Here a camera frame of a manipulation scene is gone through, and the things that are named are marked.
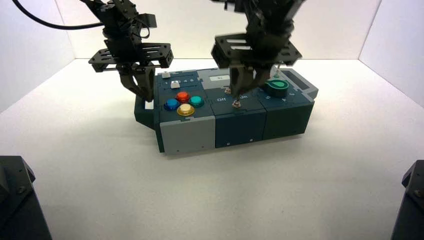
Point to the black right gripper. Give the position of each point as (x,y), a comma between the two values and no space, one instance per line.
(265,43)

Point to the blue round push button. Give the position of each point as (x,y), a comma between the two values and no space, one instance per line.
(171,104)

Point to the green rotary knob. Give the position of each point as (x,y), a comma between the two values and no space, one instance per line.
(277,88)

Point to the teal round push button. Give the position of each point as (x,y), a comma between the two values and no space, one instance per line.
(196,101)

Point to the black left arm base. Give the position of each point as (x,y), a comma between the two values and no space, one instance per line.
(16,205)

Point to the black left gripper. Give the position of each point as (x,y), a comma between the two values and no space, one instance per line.
(124,46)

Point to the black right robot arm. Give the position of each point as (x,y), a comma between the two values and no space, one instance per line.
(268,10)

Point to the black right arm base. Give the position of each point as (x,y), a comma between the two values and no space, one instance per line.
(410,205)

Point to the orange round push button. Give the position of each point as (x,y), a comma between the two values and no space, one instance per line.
(182,96)

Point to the small white square key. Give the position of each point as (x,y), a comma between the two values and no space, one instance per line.
(174,84)
(166,75)

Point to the teal and grey control box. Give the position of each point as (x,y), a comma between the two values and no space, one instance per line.
(188,136)

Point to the small white display panel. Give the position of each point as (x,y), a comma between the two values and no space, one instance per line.
(220,78)

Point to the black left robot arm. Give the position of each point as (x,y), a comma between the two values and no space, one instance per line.
(119,13)

